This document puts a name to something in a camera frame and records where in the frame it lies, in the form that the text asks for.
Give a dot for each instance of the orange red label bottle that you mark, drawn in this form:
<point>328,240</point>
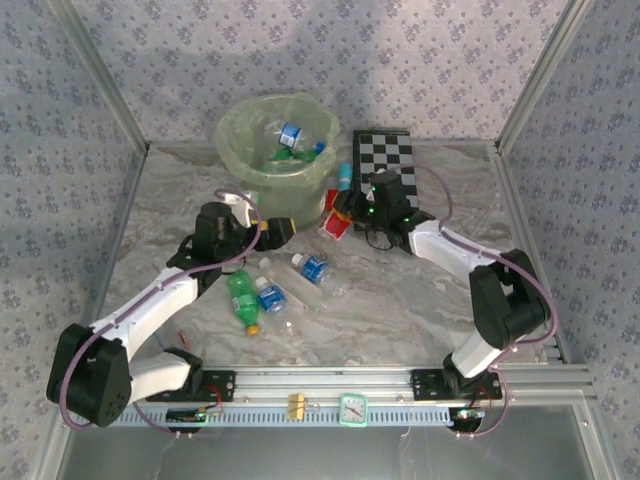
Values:
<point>334,227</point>

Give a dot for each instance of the long blue label bottle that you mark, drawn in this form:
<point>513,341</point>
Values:
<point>313,269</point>

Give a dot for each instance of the clear square bottle white cap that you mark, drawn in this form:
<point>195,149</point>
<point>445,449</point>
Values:
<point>292,284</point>

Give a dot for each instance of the green bottle blue cap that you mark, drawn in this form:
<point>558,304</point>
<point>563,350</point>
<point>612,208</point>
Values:
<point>287,156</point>

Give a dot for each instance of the crushed clear blue label bottle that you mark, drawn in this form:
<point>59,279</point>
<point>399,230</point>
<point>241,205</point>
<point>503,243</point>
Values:
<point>290,134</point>

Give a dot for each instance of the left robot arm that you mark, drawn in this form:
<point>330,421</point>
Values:
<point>150,305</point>

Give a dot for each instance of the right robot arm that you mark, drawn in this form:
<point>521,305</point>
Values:
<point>440,250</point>

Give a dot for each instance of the green translucent waste bin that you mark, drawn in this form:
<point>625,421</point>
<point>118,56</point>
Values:
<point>295,205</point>

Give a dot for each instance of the green plastic bin liner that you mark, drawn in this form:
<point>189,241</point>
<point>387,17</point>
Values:
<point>225,145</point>

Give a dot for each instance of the teal marker pen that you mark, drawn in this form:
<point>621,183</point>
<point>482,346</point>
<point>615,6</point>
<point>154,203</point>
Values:
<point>345,175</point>

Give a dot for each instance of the black white folding chessboard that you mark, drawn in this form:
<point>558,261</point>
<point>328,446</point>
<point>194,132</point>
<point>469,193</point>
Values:
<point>385,150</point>

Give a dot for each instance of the short blue label bottle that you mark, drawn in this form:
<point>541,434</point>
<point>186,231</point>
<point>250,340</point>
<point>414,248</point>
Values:
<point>272,300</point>

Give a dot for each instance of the green bottle orange cap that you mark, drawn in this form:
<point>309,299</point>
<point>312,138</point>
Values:
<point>243,300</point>

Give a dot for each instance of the gold binder clip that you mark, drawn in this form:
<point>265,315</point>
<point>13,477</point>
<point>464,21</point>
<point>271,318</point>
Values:
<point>296,406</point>

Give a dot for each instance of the left circuit board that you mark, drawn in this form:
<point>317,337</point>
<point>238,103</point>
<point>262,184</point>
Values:
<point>185,415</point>

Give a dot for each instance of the circuit board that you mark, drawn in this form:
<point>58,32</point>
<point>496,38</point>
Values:
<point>467,417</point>
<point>185,415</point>

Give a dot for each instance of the small green clock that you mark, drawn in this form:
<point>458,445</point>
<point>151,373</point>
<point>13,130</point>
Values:
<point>353,411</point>

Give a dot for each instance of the right circuit board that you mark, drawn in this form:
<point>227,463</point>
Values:
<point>467,417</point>

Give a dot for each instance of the left aluminium side rail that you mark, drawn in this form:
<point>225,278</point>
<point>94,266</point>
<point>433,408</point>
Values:
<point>123,225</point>

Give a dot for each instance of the aluminium side rail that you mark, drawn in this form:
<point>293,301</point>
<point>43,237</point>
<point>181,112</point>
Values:
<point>123,225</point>
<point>515,200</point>

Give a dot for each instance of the right aluminium side rail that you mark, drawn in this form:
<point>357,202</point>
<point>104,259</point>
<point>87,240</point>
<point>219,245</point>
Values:
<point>515,200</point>

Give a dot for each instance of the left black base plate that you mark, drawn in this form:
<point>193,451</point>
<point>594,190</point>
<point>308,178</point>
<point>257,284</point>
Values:
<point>220,385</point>

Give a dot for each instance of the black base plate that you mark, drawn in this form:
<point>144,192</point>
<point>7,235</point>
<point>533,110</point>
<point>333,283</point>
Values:
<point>425,385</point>
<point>220,385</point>

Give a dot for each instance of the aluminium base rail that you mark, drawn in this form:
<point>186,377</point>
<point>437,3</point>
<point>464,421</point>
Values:
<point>325,382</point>

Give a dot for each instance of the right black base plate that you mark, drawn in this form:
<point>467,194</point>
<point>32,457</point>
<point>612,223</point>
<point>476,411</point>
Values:
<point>425,385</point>

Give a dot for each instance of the left aluminium frame post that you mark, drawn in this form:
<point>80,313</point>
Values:
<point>106,75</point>

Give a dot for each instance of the aluminium frame post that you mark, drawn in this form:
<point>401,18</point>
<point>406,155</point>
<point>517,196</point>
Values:
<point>540,75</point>
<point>106,75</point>

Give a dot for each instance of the right aluminium frame post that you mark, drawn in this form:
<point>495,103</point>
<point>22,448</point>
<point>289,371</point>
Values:
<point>540,75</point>

